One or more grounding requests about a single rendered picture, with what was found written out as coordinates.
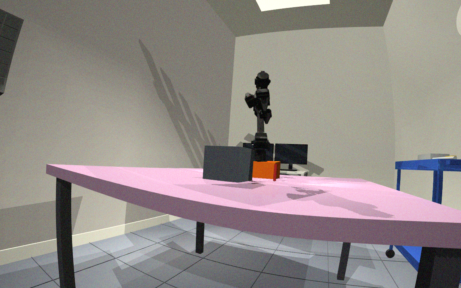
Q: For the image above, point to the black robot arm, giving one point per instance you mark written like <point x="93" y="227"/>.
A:
<point x="261" y="81"/>

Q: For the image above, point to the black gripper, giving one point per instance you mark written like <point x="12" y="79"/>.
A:
<point x="263" y="99"/>

